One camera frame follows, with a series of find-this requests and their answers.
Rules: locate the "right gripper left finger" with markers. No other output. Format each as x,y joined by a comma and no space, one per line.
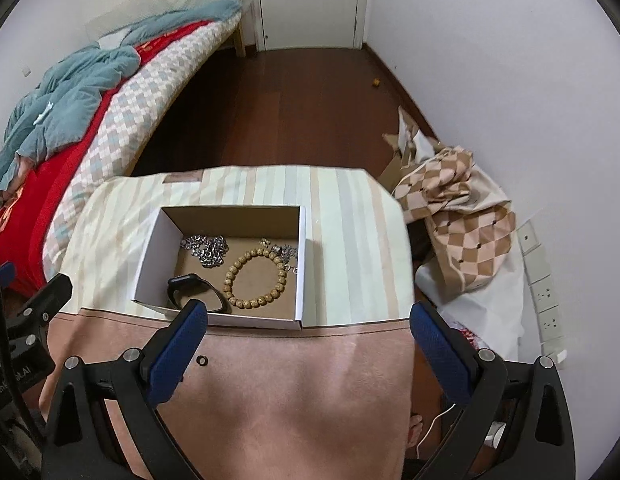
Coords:
82,443

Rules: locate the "red blanket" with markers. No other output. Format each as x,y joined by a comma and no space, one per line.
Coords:
19,215

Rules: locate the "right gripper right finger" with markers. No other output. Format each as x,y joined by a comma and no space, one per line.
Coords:
519,408

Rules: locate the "checkered beige cloth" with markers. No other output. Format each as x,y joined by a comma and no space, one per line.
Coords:
468,217

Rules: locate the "white wall power strip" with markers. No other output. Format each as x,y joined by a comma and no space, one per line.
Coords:
542,318

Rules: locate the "crumpled brown cardboard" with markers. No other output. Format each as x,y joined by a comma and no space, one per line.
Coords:
410,147

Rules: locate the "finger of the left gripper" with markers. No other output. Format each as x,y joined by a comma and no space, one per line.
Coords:
34,309

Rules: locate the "checkered bed quilt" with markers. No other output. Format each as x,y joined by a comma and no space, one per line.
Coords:
125,124

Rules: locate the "striped cream table cloth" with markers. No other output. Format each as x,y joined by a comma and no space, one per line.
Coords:
359,267

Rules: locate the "black smart band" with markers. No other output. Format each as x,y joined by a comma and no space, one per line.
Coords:
191,286

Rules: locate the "teal blue blanket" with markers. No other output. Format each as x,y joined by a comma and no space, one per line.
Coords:
59,111

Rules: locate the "white cardboard box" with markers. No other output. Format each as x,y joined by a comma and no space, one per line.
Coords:
253,254

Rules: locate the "white door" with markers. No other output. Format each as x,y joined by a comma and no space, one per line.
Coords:
296,24

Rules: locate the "wooden bed frame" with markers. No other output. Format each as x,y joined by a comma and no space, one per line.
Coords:
238,42

